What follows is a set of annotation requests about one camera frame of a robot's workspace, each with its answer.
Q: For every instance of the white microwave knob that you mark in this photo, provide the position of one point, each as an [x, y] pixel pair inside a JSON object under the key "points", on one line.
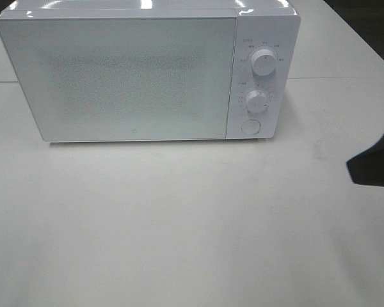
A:
{"points": [[263, 61], [257, 101]]}

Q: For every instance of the white microwave oven body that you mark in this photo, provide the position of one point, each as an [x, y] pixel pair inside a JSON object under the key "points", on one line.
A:
{"points": [[272, 24]]}

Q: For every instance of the round white door release button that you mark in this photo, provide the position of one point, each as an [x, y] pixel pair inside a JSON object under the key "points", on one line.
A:
{"points": [[251, 127]]}

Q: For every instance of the white microwave door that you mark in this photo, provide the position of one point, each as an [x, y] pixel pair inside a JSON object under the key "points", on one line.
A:
{"points": [[120, 80]]}

